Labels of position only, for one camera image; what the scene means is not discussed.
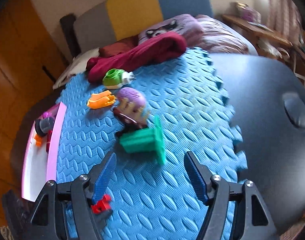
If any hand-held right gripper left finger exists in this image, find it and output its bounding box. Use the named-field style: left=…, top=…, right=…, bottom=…
left=30, top=152, right=117, bottom=240

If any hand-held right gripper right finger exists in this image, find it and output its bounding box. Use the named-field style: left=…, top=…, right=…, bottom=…
left=184, top=151, right=276, bottom=240

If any red toy block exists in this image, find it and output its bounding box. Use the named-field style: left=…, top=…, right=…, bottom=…
left=91, top=194, right=112, bottom=215

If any green toy column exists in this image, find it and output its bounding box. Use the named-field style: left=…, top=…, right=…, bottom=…
left=119, top=115, right=166, bottom=165

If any brown toy figure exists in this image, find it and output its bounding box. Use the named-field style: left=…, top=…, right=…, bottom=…
left=113, top=100, right=151, bottom=130

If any red toy piece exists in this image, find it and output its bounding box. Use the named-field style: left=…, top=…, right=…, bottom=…
left=45, top=130, right=53, bottom=153

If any white tray with pink rim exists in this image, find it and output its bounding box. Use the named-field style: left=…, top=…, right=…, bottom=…
left=21, top=102, right=68, bottom=202

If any orange toy boat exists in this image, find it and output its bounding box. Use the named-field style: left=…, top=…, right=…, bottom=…
left=87, top=90, right=117, bottom=110

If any grey and black toy cylinder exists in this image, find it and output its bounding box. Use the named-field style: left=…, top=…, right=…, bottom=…
left=34, top=117, right=55, bottom=137

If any purple egg-shaped toy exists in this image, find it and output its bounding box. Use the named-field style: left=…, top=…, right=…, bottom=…
left=117, top=87, right=146, bottom=110

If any green toy with white plug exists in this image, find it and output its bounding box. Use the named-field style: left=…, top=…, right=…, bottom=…
left=102, top=69, right=136, bottom=88

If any blue foam puzzle mat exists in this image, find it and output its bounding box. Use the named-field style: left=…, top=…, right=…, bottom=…
left=44, top=46, right=248, bottom=240

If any white cloth bag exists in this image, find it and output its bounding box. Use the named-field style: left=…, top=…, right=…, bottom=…
left=52, top=48, right=100, bottom=90

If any dark red quilted cloth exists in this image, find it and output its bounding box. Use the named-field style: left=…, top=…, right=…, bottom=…
left=99, top=39, right=140, bottom=57

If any maroon blanket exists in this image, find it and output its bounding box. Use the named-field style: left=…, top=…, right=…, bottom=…
left=86, top=33, right=187, bottom=83

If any pink duvet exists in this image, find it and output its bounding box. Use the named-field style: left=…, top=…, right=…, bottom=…
left=195, top=14, right=258, bottom=55

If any white plastic bag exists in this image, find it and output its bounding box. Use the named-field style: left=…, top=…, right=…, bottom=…
left=257, top=39, right=290, bottom=59

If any cat print pillow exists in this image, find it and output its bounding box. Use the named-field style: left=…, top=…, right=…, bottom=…
left=138, top=14, right=205, bottom=47

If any wooden desk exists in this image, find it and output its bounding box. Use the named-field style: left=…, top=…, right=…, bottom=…
left=221, top=14, right=293, bottom=55

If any wooden wardrobe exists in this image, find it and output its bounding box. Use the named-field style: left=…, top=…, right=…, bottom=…
left=0, top=0, right=68, bottom=180

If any dark booklet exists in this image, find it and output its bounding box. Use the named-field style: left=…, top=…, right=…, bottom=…
left=249, top=21, right=274, bottom=32

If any grey yellow blue headboard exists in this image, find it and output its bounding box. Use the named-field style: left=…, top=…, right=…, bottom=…
left=72, top=0, right=214, bottom=55

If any purple box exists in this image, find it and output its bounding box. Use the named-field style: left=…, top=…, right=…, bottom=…
left=242, top=6, right=261, bottom=23

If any gold box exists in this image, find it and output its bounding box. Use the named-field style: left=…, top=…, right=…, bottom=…
left=234, top=2, right=249, bottom=12

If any pale pink curtain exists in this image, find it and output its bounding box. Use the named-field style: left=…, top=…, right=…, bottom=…
left=266, top=0, right=303, bottom=30

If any white frame chair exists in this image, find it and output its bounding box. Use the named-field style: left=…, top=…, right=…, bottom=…
left=291, top=37, right=305, bottom=85

